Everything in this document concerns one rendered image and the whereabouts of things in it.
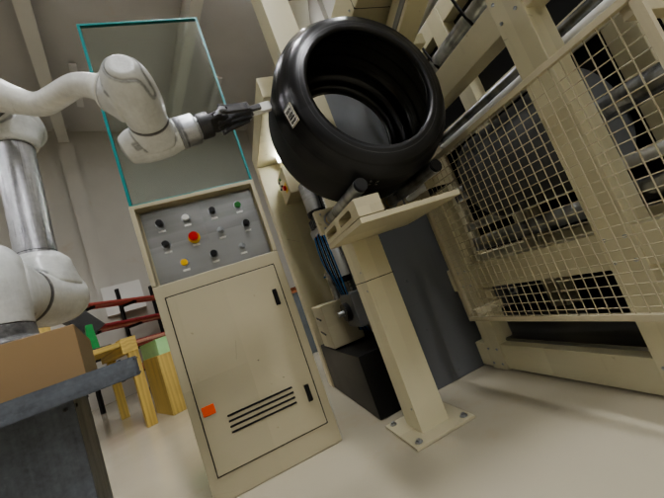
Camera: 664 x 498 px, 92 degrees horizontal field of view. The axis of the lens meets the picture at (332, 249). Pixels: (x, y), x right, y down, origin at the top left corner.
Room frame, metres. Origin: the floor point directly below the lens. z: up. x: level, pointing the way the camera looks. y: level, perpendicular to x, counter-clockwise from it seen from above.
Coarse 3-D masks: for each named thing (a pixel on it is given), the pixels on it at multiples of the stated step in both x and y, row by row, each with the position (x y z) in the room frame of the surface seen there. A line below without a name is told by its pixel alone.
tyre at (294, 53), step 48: (288, 48) 0.90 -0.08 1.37; (336, 48) 1.10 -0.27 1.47; (384, 48) 1.10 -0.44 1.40; (288, 96) 0.87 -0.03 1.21; (384, 96) 1.27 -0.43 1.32; (432, 96) 1.00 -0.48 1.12; (288, 144) 0.96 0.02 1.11; (336, 144) 0.89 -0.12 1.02; (432, 144) 1.00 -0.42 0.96; (336, 192) 1.06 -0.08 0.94; (384, 192) 1.09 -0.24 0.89
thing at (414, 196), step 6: (438, 150) 1.39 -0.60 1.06; (444, 162) 1.39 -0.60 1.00; (444, 168) 1.39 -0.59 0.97; (438, 174) 1.38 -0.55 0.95; (444, 174) 1.39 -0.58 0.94; (450, 174) 1.40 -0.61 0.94; (432, 180) 1.36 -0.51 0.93; (426, 186) 1.35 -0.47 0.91; (438, 186) 1.49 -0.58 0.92; (414, 192) 1.45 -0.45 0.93; (420, 192) 1.42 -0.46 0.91; (426, 192) 1.57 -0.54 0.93; (432, 192) 1.55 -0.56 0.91; (408, 198) 1.51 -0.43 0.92; (414, 198) 1.48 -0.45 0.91
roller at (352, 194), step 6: (360, 180) 0.93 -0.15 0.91; (354, 186) 0.92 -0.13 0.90; (360, 186) 0.92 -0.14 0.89; (366, 186) 0.93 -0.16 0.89; (348, 192) 0.97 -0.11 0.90; (354, 192) 0.94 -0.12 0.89; (360, 192) 0.93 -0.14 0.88; (342, 198) 1.03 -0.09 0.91; (348, 198) 0.99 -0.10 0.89; (354, 198) 0.98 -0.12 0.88; (336, 204) 1.10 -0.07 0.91; (342, 204) 1.05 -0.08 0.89; (330, 210) 1.19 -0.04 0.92; (336, 210) 1.12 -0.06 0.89; (330, 216) 1.19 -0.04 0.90; (336, 216) 1.16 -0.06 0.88; (330, 222) 1.23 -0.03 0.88
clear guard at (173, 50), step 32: (96, 32) 1.37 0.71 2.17; (128, 32) 1.41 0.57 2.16; (160, 32) 1.45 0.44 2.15; (192, 32) 1.50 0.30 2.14; (96, 64) 1.35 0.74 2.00; (160, 64) 1.44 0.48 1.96; (192, 64) 1.49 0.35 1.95; (192, 96) 1.47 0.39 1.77; (128, 160) 1.36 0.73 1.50; (160, 160) 1.40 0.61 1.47; (192, 160) 1.44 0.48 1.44; (224, 160) 1.49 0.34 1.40; (128, 192) 1.35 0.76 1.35; (160, 192) 1.39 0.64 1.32; (192, 192) 1.42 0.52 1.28
